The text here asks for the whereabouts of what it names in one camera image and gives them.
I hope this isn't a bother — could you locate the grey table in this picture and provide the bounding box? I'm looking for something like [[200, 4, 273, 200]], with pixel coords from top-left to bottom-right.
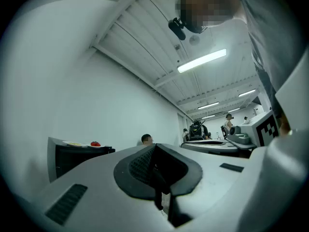
[[180, 139, 242, 157]]

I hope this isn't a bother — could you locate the person's head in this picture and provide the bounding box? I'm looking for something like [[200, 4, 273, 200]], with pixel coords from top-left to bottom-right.
[[175, 0, 247, 35]]

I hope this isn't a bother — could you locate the black head-worn camera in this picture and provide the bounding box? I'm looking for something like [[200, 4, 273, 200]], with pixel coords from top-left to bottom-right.
[[168, 17, 187, 41]]

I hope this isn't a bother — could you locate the person's right forearm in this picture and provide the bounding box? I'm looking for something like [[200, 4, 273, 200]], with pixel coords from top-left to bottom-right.
[[276, 110, 292, 137]]

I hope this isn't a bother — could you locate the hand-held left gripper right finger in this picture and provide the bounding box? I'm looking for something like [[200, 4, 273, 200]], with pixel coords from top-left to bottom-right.
[[154, 143, 251, 232]]

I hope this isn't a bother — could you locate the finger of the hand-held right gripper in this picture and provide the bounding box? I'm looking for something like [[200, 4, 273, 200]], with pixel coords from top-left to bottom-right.
[[225, 138, 257, 151]]

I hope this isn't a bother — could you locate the black microwave oven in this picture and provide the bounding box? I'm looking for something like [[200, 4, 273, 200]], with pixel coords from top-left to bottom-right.
[[47, 136, 116, 183]]

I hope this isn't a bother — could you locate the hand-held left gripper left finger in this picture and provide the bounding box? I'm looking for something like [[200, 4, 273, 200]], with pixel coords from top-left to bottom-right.
[[26, 143, 174, 232]]

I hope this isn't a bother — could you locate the black backpack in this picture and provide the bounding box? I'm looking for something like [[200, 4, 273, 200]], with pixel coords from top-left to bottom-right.
[[187, 120, 207, 141]]

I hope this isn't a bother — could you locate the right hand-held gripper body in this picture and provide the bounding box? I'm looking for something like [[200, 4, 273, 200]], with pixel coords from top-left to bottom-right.
[[228, 110, 281, 147]]

